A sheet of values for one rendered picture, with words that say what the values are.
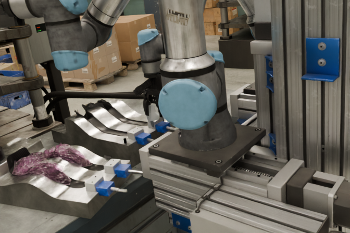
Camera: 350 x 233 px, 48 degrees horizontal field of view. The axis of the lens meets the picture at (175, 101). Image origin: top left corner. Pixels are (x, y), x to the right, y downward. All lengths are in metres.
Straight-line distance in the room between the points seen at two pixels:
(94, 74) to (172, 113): 4.63
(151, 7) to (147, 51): 7.52
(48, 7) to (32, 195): 0.66
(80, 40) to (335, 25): 0.55
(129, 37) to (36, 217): 4.94
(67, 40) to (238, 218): 0.52
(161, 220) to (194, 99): 0.94
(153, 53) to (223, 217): 0.70
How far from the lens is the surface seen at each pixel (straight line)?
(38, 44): 2.16
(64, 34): 0.86
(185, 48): 0.77
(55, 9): 0.86
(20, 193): 1.36
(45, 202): 1.30
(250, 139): 1.00
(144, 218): 1.56
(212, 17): 8.22
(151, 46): 1.38
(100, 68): 5.47
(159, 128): 1.49
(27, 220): 1.31
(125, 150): 1.42
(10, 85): 2.00
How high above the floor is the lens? 1.47
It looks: 19 degrees down
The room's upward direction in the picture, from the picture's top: 7 degrees counter-clockwise
